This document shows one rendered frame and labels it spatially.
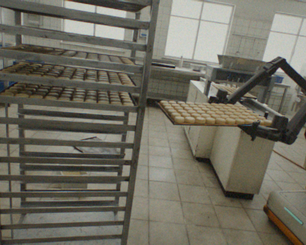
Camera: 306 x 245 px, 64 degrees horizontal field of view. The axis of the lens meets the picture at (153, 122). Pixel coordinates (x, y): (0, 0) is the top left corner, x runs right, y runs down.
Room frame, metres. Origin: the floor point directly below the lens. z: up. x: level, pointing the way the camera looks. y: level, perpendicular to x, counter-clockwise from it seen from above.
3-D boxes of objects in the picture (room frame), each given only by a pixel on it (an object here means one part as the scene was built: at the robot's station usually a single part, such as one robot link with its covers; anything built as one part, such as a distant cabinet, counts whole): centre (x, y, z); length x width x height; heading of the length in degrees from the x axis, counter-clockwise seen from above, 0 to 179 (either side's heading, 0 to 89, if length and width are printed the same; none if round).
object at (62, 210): (1.01, 0.36, 0.51); 0.64 x 0.03 x 0.03; 105
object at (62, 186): (1.98, 0.67, 0.08); 0.30 x 0.22 x 0.16; 34
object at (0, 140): (1.01, 0.36, 0.87); 0.64 x 0.03 x 0.03; 105
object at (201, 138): (3.44, -0.89, 0.42); 1.28 x 0.72 x 0.84; 3
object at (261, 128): (1.18, -0.54, 1.00); 0.07 x 0.07 x 0.10; 60
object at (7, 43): (4.33, 2.75, 0.89); 0.44 x 0.36 x 0.20; 102
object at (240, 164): (2.46, -0.94, 0.45); 0.70 x 0.34 x 0.90; 3
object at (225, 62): (2.96, -0.91, 1.25); 0.56 x 0.29 x 0.14; 93
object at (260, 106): (3.08, -1.05, 0.87); 2.01 x 0.03 x 0.07; 3
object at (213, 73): (2.96, -0.91, 1.01); 0.72 x 0.33 x 0.34; 93
